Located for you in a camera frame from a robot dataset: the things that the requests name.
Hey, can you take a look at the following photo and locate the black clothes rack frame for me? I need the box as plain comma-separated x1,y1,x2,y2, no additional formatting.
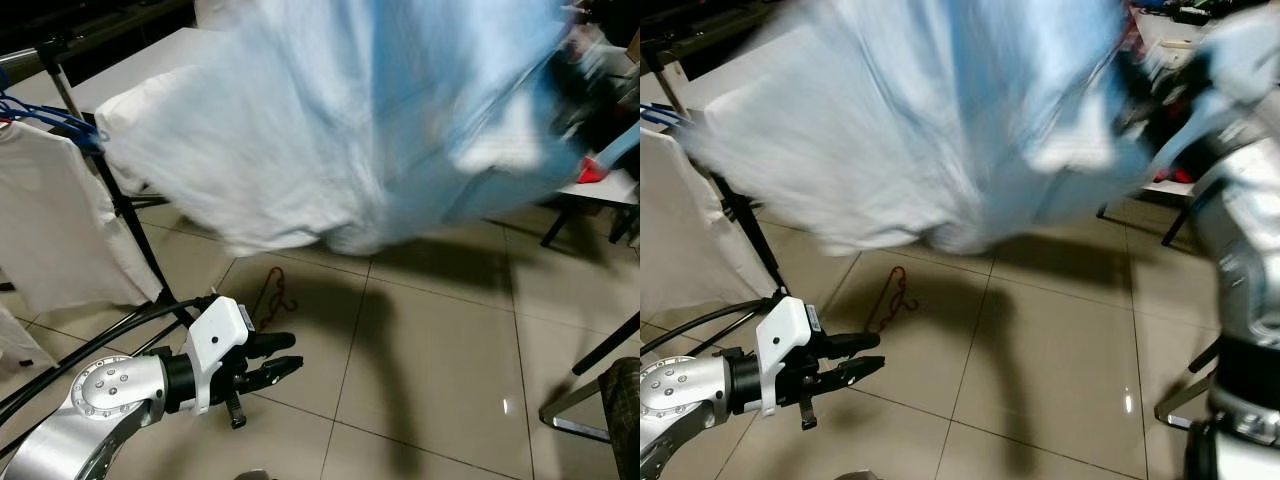
38,38,203,326
645,38,793,333

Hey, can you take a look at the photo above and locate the red wire hanger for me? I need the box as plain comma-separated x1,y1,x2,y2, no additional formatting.
865,265,923,336
252,266,303,323

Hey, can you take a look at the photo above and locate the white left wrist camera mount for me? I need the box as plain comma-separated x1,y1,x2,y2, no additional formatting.
183,294,253,417
754,294,824,417

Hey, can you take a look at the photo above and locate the plain white t-shirt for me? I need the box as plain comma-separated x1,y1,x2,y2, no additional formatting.
0,118,168,313
640,123,783,319

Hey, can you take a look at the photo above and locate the large off-white shirt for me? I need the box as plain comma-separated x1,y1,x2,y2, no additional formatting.
103,0,641,259
680,0,1216,259

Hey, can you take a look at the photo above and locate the silver clothes rail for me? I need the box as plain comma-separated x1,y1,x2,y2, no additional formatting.
0,42,56,86

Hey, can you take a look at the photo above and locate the metal chair base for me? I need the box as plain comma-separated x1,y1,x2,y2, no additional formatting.
1153,338,1226,433
538,313,641,445

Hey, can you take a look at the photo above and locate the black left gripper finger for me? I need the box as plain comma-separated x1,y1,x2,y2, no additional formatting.
826,332,882,359
828,356,887,393
246,332,297,359
248,356,304,393

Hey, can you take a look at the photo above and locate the black metal table frame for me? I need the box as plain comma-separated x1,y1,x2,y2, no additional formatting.
538,180,641,249
1095,180,1226,249

